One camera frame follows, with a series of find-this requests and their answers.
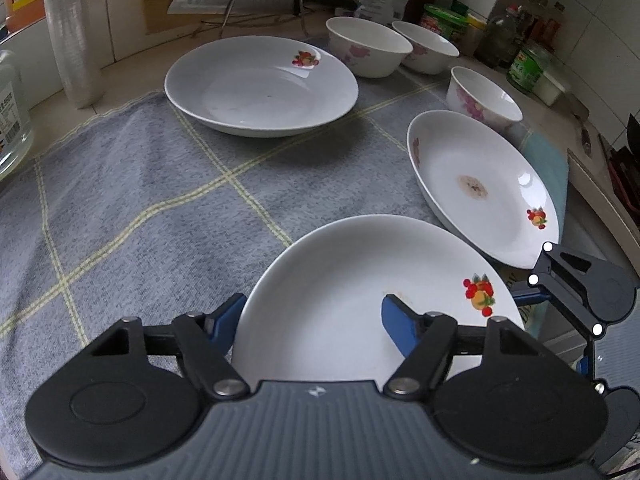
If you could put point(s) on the white bowl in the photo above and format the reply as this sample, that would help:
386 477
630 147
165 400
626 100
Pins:
474 95
431 54
368 49

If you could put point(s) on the glass jar yellow lid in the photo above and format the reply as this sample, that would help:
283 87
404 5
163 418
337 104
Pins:
16 134

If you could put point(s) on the white plate back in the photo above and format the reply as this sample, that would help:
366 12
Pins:
261 86

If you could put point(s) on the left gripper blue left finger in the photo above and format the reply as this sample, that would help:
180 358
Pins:
221 325

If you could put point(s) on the green lid sauce jar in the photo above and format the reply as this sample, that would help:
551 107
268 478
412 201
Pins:
444 22

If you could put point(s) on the white bowl front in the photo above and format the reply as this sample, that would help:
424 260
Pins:
474 95

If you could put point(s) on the clear oil bottle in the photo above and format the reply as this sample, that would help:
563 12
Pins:
501 41

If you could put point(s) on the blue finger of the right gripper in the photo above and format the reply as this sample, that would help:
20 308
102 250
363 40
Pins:
525 295
582 366

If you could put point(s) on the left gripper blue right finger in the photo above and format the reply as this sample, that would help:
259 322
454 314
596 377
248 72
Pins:
404 326

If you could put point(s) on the white plate with stain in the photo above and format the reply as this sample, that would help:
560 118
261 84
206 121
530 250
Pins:
482 188

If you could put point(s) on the yellow lid spice jar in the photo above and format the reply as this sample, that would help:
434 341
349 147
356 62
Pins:
474 32

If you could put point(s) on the green cap glass bottle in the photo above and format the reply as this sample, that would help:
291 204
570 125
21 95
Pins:
528 66

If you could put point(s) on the grey checked dish mat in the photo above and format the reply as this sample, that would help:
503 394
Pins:
143 211

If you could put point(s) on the plastic wrap roll tall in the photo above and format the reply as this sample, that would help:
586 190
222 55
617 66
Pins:
71 40

